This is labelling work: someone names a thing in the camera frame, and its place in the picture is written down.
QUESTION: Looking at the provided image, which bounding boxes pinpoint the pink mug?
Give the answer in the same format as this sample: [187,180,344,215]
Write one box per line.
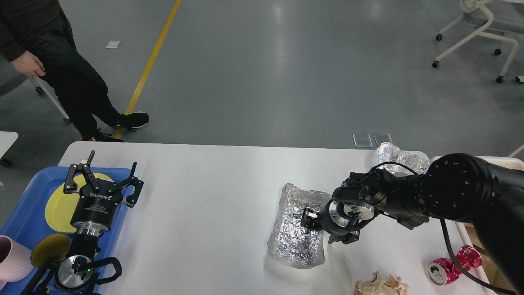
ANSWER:
[0,235,34,289]

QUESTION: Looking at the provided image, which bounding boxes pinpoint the beige plastic bin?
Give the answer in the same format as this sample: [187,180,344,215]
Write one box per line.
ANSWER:
[433,156,524,295]

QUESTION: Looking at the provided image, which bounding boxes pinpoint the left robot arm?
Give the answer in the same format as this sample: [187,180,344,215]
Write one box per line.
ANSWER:
[21,151,144,295]

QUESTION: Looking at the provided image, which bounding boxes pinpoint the crumpled foil container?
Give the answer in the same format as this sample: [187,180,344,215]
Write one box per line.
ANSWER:
[371,142,431,176]

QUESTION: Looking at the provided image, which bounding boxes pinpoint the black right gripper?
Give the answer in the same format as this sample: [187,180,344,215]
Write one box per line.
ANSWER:
[300,200,369,245]

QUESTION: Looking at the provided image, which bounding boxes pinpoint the crumpled brown paper ball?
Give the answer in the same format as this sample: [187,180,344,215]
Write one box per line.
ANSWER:
[355,271,409,295]

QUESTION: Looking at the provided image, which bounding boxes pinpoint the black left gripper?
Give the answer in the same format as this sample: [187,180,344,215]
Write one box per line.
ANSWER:
[62,150,144,237]

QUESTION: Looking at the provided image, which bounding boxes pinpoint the floor outlet cover plates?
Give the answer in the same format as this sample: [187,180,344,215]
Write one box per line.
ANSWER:
[352,133,393,148]

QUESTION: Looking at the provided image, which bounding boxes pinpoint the white office chair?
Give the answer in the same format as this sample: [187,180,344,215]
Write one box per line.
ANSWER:
[432,0,524,84]

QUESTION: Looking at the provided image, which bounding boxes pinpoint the dark green mug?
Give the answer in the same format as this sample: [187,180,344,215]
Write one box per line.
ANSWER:
[31,233,72,268]

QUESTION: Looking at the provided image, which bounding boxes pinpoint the blue plastic tray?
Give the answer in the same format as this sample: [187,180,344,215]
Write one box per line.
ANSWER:
[0,166,130,295]

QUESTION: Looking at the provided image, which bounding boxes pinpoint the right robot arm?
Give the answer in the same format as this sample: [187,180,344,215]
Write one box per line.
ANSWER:
[301,153,524,295]

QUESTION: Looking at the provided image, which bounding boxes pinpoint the crushed red can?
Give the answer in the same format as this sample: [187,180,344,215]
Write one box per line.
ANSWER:
[425,245,483,286]

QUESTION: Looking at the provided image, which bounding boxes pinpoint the yellow round plate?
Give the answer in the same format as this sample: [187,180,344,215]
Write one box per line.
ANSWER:
[45,172,113,234]

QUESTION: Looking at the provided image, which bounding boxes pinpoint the grey chair left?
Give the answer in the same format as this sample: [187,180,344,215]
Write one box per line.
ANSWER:
[0,56,71,125]

